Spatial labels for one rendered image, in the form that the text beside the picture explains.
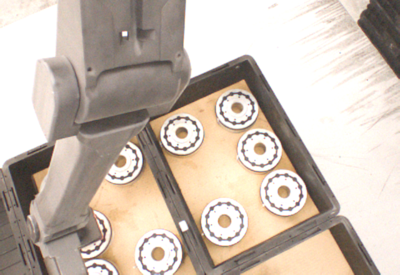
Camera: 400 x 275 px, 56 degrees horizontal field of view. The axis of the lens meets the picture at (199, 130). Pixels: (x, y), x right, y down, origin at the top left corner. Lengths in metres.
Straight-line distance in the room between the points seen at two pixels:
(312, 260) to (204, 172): 0.30
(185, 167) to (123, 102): 0.63
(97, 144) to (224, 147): 0.61
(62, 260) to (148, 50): 0.46
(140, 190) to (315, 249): 0.41
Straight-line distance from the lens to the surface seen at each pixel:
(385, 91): 1.20
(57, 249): 0.66
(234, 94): 0.92
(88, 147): 0.32
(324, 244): 0.90
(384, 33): 1.81
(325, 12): 1.27
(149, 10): 0.26
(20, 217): 0.86
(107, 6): 0.24
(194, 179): 0.89
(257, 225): 0.88
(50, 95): 0.27
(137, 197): 0.89
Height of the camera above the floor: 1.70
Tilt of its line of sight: 72 degrees down
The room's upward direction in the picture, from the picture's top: 6 degrees counter-clockwise
